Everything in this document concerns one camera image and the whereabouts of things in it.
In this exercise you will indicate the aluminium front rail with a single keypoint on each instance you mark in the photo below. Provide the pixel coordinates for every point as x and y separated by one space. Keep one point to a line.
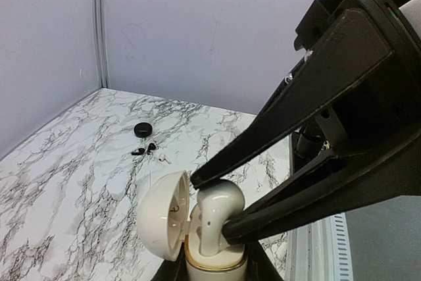
319 251

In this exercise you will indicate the black earbud upper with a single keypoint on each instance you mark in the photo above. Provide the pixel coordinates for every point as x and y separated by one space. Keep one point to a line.
151 147

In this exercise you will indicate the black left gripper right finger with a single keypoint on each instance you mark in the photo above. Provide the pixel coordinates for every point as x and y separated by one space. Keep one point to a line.
260 268

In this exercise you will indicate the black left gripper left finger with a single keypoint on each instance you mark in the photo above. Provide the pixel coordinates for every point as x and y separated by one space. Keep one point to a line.
171 271

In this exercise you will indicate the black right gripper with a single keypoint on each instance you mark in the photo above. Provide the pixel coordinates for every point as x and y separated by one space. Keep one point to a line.
362 61

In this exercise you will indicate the white oval charging case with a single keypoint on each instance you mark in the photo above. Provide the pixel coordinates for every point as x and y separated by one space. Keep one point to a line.
170 229

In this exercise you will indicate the right aluminium corner post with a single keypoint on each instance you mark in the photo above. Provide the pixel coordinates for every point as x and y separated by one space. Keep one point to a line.
100 42

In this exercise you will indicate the white earbud on table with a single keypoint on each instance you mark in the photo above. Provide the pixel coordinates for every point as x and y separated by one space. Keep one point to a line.
164 158

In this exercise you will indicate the white earbud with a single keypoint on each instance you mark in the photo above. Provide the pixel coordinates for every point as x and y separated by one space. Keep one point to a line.
164 158
218 203

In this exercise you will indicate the black earbud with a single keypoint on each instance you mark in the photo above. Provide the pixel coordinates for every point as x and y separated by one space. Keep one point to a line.
138 152
151 147

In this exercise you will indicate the black earbud lower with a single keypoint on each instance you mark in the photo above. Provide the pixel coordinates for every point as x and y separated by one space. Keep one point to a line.
138 152

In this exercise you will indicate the round black charging case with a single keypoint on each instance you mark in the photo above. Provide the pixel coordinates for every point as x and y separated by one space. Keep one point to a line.
143 130

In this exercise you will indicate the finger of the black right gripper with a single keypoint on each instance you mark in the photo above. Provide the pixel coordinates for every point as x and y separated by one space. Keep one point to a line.
336 181

